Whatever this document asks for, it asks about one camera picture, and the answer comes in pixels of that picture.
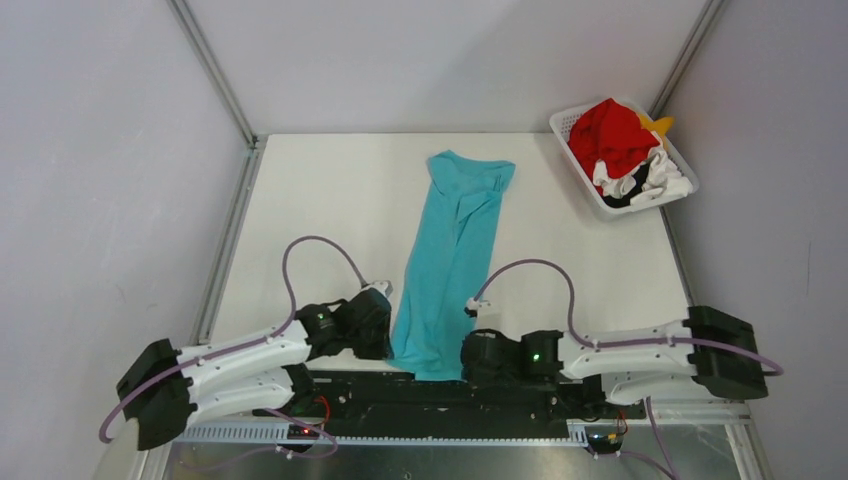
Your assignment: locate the teal t shirt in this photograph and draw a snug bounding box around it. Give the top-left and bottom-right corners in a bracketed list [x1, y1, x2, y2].
[390, 151, 516, 382]

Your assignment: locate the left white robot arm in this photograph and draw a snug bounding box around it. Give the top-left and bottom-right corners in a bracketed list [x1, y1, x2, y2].
[116, 281, 392, 451]

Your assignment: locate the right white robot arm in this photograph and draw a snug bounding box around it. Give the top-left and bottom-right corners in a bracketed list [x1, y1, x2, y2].
[460, 306, 776, 418]

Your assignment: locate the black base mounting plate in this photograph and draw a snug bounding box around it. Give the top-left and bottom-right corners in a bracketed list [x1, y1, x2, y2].
[280, 371, 647, 438]

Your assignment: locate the left controller board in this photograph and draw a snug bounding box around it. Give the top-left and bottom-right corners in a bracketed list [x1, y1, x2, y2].
[286, 423, 323, 442]

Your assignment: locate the controller board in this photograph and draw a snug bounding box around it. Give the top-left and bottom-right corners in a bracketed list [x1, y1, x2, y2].
[286, 423, 323, 442]
[585, 432, 625, 457]

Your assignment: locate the right controller board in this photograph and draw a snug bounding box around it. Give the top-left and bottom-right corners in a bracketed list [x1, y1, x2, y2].
[585, 432, 625, 457]

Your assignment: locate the white and black t shirt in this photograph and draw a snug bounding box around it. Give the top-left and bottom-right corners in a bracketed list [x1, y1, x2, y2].
[591, 147, 695, 209]

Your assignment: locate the red t shirt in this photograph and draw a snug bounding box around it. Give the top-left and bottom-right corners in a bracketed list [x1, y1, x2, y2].
[567, 99, 661, 180]

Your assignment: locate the yellow t shirt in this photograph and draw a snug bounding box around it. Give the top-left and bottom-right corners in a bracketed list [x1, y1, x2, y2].
[638, 114, 675, 141]

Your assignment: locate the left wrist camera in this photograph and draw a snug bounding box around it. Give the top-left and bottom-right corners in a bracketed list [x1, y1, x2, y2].
[362, 280, 393, 299]

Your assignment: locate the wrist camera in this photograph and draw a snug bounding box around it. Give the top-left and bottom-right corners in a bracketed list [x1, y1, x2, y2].
[362, 280, 393, 299]
[464, 297, 494, 318]

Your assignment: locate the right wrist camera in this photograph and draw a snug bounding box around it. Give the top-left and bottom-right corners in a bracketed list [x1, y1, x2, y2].
[464, 297, 494, 318]

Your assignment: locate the white slotted cable duct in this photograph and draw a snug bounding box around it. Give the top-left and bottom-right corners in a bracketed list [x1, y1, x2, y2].
[175, 421, 588, 448]

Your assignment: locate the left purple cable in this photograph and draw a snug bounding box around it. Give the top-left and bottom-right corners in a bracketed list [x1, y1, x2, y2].
[97, 235, 370, 461]

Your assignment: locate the purple cable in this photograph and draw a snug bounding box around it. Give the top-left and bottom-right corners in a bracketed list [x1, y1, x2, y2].
[471, 258, 786, 480]
[97, 235, 370, 461]

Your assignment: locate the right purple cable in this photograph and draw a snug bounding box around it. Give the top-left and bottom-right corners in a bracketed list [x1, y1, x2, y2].
[471, 258, 786, 480]

